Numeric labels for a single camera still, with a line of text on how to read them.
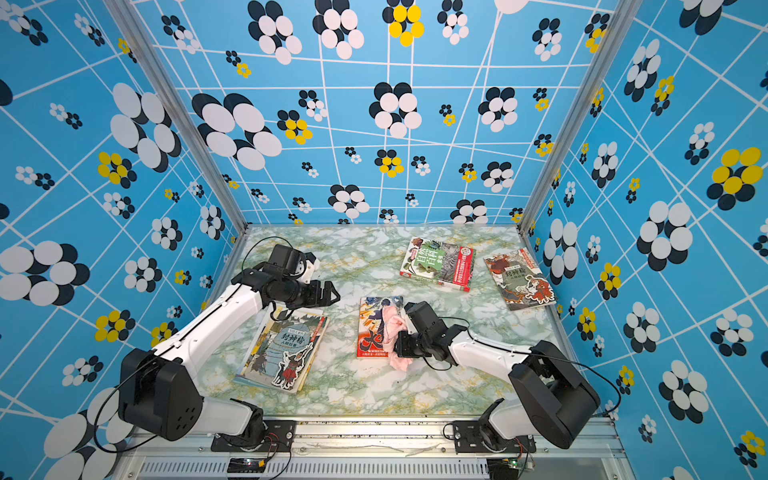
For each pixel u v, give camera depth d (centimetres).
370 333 90
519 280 102
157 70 77
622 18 68
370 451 72
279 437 73
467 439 73
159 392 41
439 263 105
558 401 42
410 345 76
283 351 86
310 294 74
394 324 84
